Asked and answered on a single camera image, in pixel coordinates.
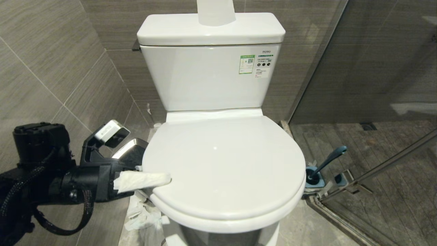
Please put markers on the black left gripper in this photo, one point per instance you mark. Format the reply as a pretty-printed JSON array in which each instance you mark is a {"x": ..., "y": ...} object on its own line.
[{"x": 95, "y": 181}]

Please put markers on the white toilet lid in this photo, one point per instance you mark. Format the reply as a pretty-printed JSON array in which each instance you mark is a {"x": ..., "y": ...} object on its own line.
[{"x": 222, "y": 164}]

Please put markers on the white ceramic toilet tank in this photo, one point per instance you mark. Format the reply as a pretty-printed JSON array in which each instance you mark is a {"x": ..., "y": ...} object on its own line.
[{"x": 205, "y": 78}]

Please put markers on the white toilet paper roll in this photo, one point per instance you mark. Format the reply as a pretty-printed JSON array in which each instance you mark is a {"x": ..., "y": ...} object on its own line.
[{"x": 215, "y": 13}]

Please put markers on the blue grey toilet brush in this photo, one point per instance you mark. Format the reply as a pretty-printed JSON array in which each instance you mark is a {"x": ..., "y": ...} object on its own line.
[{"x": 327, "y": 160}]

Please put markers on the steel rimmed trash bin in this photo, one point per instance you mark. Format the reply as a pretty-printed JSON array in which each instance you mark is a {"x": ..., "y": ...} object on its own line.
[{"x": 135, "y": 150}]

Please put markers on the crumpled white floor tissue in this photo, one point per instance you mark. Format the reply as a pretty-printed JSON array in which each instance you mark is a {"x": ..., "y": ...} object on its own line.
[{"x": 143, "y": 215}]

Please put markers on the small white tissue scrap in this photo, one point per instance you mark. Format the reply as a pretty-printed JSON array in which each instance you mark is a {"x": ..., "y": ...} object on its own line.
[{"x": 157, "y": 125}]

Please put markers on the dark flush lever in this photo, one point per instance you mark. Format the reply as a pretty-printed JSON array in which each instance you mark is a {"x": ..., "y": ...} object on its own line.
[{"x": 136, "y": 46}]

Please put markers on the white ceramic tank cover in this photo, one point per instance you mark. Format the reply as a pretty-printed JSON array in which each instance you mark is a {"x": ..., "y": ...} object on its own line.
[{"x": 170, "y": 30}]

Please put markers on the green bordered label sticker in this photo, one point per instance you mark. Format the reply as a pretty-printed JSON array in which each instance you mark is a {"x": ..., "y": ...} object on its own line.
[{"x": 246, "y": 64}]

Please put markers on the white printed label sticker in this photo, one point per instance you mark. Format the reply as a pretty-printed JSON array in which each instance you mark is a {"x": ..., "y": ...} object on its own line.
[{"x": 263, "y": 68}]

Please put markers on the blue grey brush holder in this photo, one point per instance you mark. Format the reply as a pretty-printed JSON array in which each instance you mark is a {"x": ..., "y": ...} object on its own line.
[{"x": 315, "y": 182}]

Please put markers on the dark square floor drain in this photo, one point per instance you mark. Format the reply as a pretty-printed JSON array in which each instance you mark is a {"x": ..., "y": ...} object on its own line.
[{"x": 368, "y": 126}]

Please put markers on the glass shower partition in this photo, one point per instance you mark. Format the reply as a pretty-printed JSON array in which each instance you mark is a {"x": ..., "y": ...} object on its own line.
[{"x": 375, "y": 61}]

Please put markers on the metal shower door rail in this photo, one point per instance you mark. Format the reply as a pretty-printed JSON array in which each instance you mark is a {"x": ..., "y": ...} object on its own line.
[{"x": 385, "y": 164}]

